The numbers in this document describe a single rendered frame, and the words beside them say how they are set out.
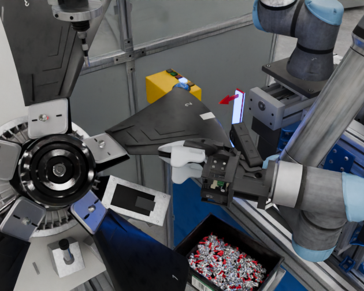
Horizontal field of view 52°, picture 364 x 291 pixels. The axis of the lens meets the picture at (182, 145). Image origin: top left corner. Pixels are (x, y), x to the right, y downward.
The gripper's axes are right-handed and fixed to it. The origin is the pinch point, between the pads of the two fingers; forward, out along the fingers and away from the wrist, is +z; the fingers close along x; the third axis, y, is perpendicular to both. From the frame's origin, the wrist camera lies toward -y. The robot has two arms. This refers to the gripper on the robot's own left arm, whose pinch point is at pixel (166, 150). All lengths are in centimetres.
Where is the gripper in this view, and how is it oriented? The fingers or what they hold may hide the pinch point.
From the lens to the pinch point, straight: 70.2
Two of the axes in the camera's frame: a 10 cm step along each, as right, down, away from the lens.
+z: -9.5, -1.9, 2.3
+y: -3.0, 6.8, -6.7
